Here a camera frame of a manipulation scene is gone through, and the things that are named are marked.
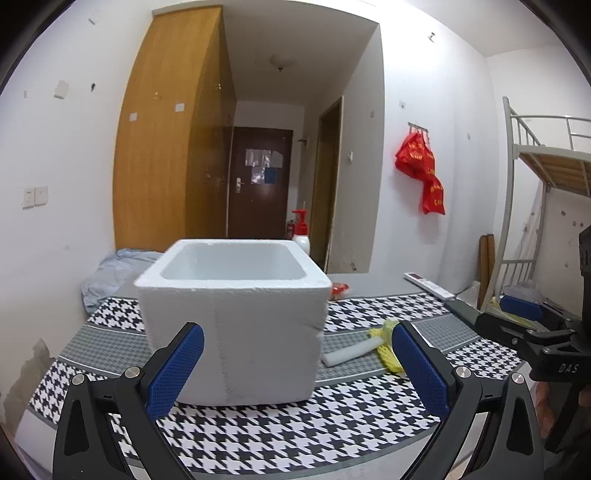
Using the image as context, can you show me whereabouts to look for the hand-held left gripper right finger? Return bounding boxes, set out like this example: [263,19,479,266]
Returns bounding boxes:
[391,322,548,480]

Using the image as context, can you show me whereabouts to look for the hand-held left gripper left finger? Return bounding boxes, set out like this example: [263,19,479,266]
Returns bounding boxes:
[52,322,206,480]

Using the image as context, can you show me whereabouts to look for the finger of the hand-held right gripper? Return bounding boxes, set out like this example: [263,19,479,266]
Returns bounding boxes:
[475,313,550,356]
[500,294,578,330]

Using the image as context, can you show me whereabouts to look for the yellow foam net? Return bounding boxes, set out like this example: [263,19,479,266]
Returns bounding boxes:
[368,320,409,376]

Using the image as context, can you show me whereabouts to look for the white foam tube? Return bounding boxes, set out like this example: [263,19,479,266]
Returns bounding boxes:
[322,339,386,368]

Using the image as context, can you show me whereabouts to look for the white foam box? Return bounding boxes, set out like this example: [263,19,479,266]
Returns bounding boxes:
[134,239,332,408]

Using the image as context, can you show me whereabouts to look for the dark flat case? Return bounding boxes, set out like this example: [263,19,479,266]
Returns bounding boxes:
[445,299,482,325]

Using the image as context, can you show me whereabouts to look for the white plastic bag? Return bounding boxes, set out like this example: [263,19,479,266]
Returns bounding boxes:
[457,281,483,310]

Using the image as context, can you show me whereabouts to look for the wooden boards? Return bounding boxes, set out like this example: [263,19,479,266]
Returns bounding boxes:
[478,234,496,310]

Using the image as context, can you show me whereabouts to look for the white remote control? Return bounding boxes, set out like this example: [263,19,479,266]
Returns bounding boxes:
[404,272,455,301]

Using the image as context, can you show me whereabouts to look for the light blue cloth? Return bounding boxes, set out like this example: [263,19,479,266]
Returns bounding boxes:
[81,248,166,315]

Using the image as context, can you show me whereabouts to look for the metal bunk bed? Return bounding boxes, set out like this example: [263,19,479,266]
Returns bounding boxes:
[502,96,591,319]

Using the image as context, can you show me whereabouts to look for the black white houndstooth mat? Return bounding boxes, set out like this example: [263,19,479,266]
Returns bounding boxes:
[28,295,527,476]

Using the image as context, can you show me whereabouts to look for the white pump bottle red cap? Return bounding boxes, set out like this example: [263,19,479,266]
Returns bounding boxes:
[291,209,312,254]

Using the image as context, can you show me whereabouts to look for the dark brown door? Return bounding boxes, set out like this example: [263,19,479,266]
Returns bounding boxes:
[228,127,295,239]

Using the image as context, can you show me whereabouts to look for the red plastic bag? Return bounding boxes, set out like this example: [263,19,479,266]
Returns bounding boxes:
[394,129,447,216]

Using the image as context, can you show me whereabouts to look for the wooden wardrobe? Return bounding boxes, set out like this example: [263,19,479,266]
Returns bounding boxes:
[113,6,236,252]

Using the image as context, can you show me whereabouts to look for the wooden side door frame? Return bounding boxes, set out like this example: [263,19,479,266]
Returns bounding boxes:
[311,97,345,273]

